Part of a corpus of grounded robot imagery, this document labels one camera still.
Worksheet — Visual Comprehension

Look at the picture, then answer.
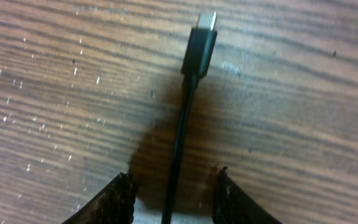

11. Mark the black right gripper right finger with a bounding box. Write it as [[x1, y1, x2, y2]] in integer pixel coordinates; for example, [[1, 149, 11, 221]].
[[212, 166, 282, 224]]

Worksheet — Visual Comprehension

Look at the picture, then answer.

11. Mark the black USB charging cable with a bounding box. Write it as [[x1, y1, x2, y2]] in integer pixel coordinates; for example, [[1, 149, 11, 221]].
[[160, 11, 219, 224]]

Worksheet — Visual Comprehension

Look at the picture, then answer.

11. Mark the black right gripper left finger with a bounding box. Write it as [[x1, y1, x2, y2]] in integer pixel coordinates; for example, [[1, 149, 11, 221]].
[[63, 172, 135, 224]]

